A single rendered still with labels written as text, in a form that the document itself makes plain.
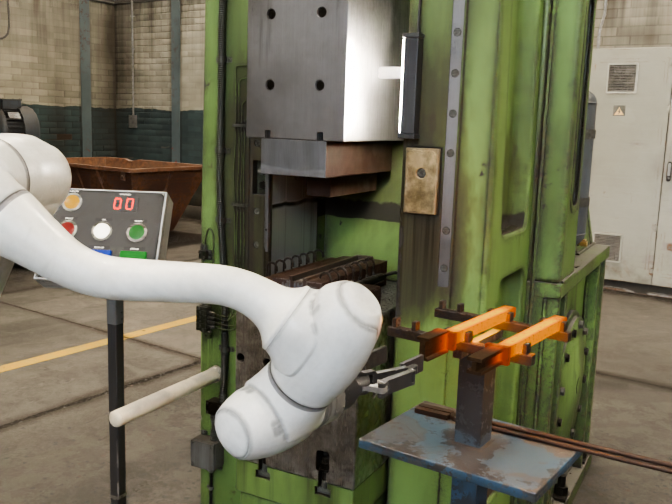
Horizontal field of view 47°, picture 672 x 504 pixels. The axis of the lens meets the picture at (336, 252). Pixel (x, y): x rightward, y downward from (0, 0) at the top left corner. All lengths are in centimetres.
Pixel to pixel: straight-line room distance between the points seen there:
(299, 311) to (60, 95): 1049
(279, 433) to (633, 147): 624
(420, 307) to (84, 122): 980
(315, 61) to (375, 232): 69
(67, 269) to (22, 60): 1000
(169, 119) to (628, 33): 616
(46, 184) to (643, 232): 623
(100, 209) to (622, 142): 548
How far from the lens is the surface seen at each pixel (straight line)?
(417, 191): 203
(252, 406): 105
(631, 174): 712
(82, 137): 1159
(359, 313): 96
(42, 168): 130
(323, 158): 201
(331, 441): 209
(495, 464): 165
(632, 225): 714
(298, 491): 220
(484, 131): 199
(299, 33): 205
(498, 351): 143
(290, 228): 238
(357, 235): 252
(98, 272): 111
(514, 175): 235
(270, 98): 209
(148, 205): 227
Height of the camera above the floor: 142
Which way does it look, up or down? 10 degrees down
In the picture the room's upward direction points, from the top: 2 degrees clockwise
